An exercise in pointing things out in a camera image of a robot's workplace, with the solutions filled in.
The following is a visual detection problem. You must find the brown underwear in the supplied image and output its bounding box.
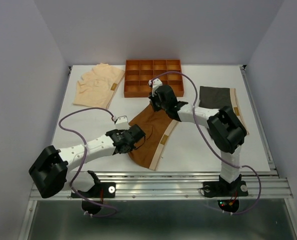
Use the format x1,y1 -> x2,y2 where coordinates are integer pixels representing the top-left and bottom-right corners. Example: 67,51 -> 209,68
128,105 -> 178,171

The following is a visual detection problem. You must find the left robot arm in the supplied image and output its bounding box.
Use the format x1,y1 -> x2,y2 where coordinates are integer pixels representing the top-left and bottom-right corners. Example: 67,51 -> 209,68
28,124 -> 146,199

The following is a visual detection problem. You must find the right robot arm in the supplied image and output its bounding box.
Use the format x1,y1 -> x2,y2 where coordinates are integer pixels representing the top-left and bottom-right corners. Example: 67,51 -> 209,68
149,80 -> 249,198

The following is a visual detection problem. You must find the dark grey underwear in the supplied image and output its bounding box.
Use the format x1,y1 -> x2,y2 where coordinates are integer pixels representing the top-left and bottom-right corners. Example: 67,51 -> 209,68
198,86 -> 249,135

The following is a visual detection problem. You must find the peach underwear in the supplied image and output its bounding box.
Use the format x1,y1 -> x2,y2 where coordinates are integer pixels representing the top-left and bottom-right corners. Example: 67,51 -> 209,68
73,63 -> 125,109

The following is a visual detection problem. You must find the orange compartment tray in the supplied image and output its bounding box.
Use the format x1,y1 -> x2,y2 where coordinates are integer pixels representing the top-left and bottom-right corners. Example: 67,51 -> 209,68
124,59 -> 184,98

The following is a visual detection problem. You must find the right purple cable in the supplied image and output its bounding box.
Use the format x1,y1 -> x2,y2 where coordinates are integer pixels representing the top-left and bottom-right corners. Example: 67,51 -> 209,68
149,71 -> 262,216

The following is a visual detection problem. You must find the purple cable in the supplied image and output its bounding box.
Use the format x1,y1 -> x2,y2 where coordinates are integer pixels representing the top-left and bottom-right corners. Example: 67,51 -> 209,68
59,107 -> 119,218
149,71 -> 262,216

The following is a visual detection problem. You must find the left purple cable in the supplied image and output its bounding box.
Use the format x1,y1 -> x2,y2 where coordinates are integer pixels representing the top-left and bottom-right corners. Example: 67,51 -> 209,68
59,107 -> 119,218

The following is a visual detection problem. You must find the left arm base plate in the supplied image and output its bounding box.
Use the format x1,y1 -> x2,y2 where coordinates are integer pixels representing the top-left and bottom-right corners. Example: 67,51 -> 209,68
78,182 -> 117,199

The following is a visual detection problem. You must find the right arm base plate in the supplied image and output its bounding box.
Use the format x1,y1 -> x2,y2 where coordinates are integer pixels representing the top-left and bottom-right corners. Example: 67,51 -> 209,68
202,181 -> 249,198

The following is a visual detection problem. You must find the aluminium right side rail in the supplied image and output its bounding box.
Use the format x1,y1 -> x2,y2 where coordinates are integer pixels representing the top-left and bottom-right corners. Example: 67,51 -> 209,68
239,65 -> 279,177

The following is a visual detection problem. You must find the aluminium rail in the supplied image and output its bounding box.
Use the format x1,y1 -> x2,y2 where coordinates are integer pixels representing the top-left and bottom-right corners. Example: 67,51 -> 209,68
239,65 -> 279,177
28,171 -> 295,201

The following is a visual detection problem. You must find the aluminium front rail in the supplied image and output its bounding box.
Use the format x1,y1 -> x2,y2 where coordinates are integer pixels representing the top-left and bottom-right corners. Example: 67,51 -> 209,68
28,171 -> 295,201

